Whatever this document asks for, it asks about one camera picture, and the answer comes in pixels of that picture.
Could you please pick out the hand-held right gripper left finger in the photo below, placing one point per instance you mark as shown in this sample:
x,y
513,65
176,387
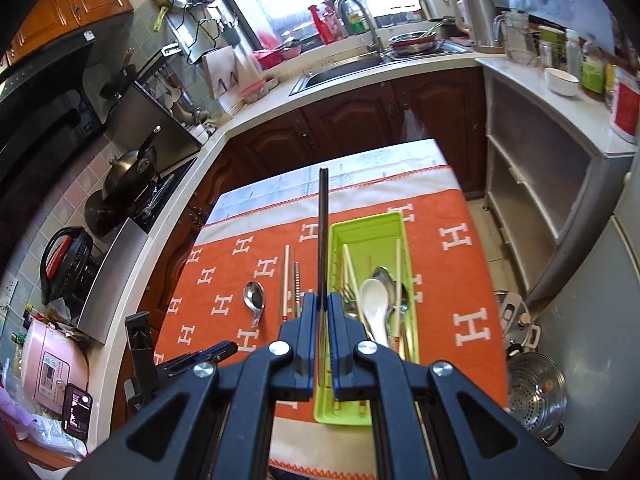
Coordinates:
x,y
307,332

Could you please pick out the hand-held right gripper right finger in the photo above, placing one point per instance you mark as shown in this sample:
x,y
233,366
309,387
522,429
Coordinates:
x,y
337,332

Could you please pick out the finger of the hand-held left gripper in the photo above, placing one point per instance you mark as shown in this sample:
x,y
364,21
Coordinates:
x,y
220,350

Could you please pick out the white ceramic spoon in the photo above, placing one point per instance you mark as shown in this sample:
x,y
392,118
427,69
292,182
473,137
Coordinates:
x,y
375,305

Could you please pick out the short metal spoon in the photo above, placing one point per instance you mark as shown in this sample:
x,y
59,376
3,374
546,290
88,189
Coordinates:
x,y
252,294

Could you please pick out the light wooden chopstick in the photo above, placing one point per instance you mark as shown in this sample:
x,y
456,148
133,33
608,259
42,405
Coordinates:
x,y
347,262

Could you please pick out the dark metal chopstick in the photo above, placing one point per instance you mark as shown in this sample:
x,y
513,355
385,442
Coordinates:
x,y
323,235

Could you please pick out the green plastic utensil tray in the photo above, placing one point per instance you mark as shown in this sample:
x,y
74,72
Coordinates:
x,y
372,240

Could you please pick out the grey patterned chopstick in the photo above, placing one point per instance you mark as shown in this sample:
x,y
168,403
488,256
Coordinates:
x,y
297,285

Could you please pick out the steel splash guard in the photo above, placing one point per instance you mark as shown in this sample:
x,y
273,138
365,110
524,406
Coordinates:
x,y
117,280

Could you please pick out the black smartphone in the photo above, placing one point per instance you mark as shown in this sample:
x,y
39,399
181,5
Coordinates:
x,y
79,410

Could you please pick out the pink rice cooker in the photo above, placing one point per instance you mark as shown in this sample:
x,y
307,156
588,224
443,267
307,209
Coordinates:
x,y
55,360

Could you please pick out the black red pressure cooker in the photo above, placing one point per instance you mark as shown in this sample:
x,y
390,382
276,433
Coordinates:
x,y
67,270

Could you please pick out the crumpled plastic bag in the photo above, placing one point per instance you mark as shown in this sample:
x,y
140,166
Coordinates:
x,y
40,430

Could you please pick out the orange letter print blanket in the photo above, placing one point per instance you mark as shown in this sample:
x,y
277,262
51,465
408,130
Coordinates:
x,y
465,280

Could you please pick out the white patterned tablecloth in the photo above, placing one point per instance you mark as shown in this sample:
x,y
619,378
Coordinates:
x,y
360,165

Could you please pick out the pressure cooker lid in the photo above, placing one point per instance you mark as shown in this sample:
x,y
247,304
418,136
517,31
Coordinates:
x,y
517,320

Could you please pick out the steel steamer pot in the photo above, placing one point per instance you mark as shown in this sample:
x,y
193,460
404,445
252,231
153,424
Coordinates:
x,y
537,395

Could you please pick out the dark wooden base cabinets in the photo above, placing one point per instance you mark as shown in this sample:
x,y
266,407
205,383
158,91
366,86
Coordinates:
x,y
350,120

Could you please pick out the clear plastic bag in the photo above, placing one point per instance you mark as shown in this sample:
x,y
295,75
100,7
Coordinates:
x,y
414,127

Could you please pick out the steel countertop box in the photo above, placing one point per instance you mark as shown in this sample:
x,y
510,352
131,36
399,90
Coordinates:
x,y
160,125

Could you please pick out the black range hood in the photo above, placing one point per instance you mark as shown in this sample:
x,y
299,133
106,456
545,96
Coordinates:
x,y
35,125

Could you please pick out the steel sink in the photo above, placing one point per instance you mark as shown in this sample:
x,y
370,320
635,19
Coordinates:
x,y
340,72

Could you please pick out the white shelf cabinet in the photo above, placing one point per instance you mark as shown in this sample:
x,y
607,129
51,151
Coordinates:
x,y
550,170

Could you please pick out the light cutting board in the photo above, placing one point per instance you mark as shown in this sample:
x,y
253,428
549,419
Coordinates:
x,y
222,72

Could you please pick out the pink basin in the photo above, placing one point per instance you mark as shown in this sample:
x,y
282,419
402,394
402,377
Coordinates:
x,y
275,55

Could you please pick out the pan in sink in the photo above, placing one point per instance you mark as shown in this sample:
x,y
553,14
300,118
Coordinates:
x,y
415,42

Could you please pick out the red bottle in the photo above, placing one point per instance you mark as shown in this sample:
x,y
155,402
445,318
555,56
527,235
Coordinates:
x,y
320,25

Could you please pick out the green bottle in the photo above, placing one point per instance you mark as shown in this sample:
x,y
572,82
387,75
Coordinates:
x,y
356,20

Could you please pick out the steel kitchen faucet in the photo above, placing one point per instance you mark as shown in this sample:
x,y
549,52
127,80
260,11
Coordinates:
x,y
362,20

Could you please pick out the white bowl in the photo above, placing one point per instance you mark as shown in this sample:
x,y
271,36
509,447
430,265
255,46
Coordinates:
x,y
562,82

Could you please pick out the glass pitcher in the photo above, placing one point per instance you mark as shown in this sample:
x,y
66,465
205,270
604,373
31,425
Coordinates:
x,y
517,40

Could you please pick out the steel electric kettle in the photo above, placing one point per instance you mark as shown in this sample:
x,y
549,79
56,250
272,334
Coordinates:
x,y
477,17

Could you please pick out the green label jar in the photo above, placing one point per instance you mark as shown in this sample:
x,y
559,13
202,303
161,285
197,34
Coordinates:
x,y
594,72

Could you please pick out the red label container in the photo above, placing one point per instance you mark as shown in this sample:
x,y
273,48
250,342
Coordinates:
x,y
627,110

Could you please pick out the orange wooden wall cabinet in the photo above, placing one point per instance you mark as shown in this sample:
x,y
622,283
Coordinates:
x,y
65,0

